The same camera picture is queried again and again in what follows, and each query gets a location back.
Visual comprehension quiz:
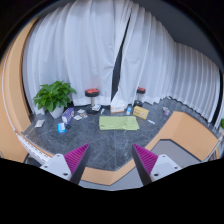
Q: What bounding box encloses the white paper sheet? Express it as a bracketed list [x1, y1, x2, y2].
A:
[35, 119, 45, 128]

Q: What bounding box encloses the yellow box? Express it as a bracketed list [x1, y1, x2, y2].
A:
[133, 106, 149, 119]

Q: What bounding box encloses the purple box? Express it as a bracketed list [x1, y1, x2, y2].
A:
[62, 108, 74, 124]

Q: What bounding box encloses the small blue packet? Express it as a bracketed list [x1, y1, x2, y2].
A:
[57, 123, 66, 133]

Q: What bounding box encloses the small blue bottle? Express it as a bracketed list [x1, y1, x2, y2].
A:
[126, 106, 132, 115]

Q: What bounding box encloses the green folded towel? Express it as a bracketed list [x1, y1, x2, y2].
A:
[99, 116, 139, 130]

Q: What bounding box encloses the left white curtain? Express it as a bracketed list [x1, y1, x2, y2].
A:
[23, 0, 133, 114]

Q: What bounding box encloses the white plant pot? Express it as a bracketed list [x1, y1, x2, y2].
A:
[51, 106, 64, 119]

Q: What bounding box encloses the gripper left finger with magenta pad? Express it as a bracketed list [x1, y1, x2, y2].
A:
[41, 144, 90, 184]

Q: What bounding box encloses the white curtain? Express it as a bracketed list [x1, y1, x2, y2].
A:
[111, 1, 220, 121]
[23, 0, 133, 114]

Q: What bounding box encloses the small pink packet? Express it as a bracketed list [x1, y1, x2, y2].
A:
[162, 107, 170, 116]

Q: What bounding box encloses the right white curtain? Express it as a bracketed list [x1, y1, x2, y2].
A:
[111, 1, 220, 121]

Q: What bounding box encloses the white tissue box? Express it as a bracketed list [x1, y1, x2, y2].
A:
[110, 105, 125, 113]

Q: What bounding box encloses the white card on table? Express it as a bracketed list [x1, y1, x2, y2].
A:
[74, 115, 82, 120]

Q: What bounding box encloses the green potted plant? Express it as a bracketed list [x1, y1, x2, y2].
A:
[33, 81, 76, 112]

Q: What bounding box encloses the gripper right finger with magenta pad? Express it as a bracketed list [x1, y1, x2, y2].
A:
[132, 144, 181, 186]

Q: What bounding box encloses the right red-topped black stool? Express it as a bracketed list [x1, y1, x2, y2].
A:
[134, 87, 146, 107]

